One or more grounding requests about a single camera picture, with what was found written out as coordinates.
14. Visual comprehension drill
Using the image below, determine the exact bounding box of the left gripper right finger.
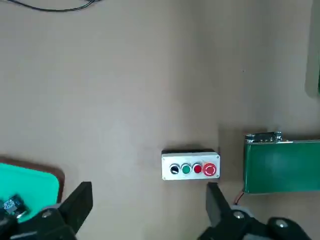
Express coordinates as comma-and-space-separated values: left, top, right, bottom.
196, 182, 315, 240

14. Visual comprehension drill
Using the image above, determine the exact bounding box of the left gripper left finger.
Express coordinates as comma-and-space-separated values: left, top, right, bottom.
0, 181, 94, 240

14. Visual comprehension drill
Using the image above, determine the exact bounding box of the red black conveyor cable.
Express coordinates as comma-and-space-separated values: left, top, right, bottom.
232, 191, 247, 207

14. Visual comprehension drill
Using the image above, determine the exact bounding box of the green-capped push-button part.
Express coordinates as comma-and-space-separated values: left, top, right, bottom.
2, 193, 31, 220

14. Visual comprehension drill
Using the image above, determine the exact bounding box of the green plastic tray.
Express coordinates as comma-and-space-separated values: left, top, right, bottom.
0, 161, 62, 223
304, 0, 320, 98

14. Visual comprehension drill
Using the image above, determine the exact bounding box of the green belt conveyor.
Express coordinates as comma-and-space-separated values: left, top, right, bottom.
243, 131, 320, 195

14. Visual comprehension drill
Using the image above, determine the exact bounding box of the black desk cable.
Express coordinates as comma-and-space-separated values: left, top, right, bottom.
4, 0, 102, 12

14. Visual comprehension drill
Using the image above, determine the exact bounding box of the grey push-button control box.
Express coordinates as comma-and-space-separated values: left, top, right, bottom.
161, 149, 221, 181

